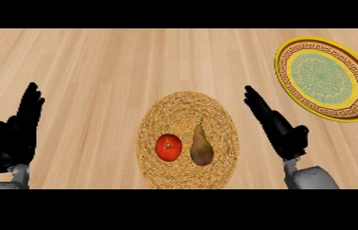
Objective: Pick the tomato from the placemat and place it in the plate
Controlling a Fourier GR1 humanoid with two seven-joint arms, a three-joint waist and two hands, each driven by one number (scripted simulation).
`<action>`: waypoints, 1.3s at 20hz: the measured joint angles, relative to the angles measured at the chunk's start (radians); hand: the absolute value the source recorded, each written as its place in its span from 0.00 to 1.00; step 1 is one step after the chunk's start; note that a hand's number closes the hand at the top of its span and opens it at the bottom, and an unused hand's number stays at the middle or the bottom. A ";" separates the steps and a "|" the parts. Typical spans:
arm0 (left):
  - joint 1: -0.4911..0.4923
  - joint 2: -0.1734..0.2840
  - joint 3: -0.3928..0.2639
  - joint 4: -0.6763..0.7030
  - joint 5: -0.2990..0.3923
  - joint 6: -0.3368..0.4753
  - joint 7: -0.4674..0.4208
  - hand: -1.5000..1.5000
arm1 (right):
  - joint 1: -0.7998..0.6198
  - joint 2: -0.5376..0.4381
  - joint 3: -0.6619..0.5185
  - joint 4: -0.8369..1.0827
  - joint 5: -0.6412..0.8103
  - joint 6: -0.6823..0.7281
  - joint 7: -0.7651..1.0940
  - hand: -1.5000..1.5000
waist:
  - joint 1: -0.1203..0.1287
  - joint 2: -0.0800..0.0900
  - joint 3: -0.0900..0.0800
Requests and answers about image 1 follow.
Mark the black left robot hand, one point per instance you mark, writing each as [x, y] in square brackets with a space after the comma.
[21, 132]

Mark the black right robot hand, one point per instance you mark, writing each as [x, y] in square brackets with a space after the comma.
[280, 129]

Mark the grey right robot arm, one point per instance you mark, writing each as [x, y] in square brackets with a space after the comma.
[308, 177]

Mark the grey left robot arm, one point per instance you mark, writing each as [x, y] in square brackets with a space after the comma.
[18, 176]

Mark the yellow rimmed patterned plate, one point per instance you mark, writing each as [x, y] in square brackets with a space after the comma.
[321, 79]

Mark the round woven straw placemat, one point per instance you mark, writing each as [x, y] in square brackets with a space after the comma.
[187, 114]

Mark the red tomato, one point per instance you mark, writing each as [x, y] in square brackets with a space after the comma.
[168, 147]

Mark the brown green pear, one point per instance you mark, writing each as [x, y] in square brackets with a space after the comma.
[202, 150]

